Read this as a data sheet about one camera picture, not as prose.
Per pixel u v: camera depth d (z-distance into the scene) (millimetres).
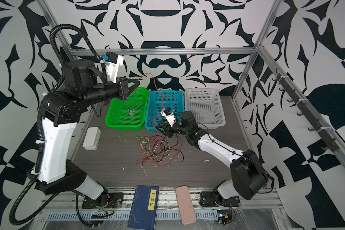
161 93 1199
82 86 377
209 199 743
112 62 435
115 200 738
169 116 676
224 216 710
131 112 1108
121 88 446
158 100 1151
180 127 684
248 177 429
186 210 700
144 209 710
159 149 912
